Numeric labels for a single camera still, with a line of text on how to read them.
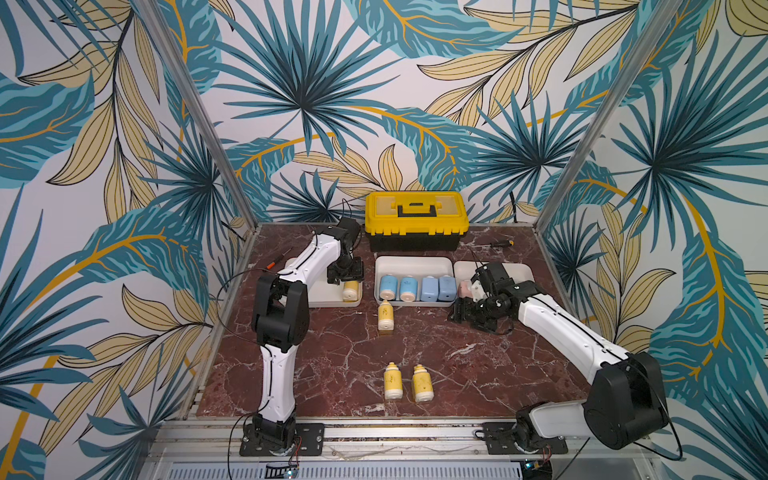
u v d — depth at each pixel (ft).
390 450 2.40
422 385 2.45
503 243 3.73
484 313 2.35
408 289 3.06
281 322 1.78
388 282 3.08
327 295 3.05
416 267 3.52
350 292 3.00
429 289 3.10
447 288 3.04
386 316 2.86
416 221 3.20
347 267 2.69
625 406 1.36
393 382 2.46
